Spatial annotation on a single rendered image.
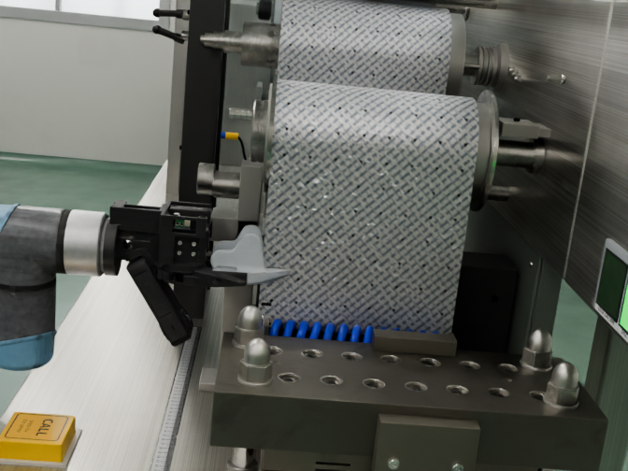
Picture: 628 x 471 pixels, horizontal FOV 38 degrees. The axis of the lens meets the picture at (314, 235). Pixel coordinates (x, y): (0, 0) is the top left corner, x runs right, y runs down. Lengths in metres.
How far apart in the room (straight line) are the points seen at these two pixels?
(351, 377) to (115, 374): 0.40
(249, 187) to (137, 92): 5.60
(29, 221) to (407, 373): 0.45
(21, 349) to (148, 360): 0.24
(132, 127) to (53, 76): 0.65
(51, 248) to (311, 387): 0.34
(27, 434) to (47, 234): 0.22
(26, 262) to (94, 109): 5.72
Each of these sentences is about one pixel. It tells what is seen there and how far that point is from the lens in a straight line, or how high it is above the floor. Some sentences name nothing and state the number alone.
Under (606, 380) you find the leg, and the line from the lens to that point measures 1.35.
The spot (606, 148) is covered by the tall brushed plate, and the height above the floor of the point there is 1.30.
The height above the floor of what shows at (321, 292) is 1.07.
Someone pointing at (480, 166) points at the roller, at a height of 1.24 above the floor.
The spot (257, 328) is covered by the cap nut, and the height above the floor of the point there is 1.05.
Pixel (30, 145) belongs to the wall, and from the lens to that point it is 6.92.
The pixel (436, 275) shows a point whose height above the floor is 1.11.
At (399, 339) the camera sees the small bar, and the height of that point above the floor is 1.05.
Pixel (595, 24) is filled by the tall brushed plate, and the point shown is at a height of 1.41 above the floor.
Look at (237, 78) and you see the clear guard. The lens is 2.06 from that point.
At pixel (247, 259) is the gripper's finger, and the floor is 1.11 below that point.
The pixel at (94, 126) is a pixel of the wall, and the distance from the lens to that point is 6.79.
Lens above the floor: 1.42
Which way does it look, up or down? 15 degrees down
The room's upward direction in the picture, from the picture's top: 6 degrees clockwise
